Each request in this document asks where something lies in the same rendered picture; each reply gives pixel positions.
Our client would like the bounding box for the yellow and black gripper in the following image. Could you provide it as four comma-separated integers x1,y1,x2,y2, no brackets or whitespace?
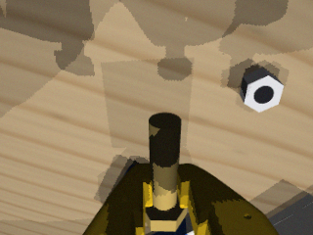
82,164,279,235

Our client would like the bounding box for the grey hex nut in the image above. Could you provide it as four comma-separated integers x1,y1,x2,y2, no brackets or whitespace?
240,68,284,112

